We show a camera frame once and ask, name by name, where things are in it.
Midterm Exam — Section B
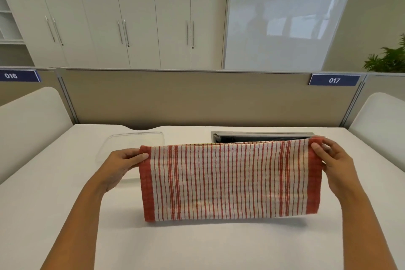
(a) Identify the person's right hand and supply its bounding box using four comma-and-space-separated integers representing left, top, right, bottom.
310, 138, 357, 196

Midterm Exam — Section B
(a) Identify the person's left hand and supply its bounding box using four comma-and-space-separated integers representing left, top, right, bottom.
101, 148, 149, 192

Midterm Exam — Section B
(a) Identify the red striped kitchen towel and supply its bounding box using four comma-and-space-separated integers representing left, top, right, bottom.
139, 138, 325, 223

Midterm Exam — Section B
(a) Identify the person's left forearm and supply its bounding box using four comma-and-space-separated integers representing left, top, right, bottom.
39, 174, 118, 270

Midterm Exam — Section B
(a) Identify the person's right forearm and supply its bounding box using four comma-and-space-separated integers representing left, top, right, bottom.
333, 181, 400, 270

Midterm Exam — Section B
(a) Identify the clear plastic container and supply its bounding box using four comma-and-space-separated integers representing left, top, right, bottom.
96, 131, 165, 182

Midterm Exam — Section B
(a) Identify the white side divider panel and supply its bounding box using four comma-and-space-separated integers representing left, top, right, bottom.
0, 86, 74, 185
348, 92, 405, 172

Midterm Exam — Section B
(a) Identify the blue number sign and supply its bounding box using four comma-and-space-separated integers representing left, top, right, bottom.
0, 70, 41, 82
308, 74, 361, 86

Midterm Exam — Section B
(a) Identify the beige desk partition panel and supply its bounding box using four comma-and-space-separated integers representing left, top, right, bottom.
54, 67, 367, 128

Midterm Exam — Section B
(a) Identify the green potted plant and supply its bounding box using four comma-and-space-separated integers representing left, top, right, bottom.
363, 34, 405, 73

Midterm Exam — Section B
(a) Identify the frosted glass whiteboard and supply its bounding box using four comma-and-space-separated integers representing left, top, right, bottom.
221, 0, 362, 72

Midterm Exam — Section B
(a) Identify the white cabinet wardrobe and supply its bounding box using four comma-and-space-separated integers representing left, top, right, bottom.
0, 0, 230, 70

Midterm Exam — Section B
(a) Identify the white open shelf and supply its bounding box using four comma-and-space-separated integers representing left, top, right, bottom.
0, 0, 26, 45

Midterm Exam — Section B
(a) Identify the desk cable tray opening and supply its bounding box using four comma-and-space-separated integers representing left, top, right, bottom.
211, 131, 314, 145

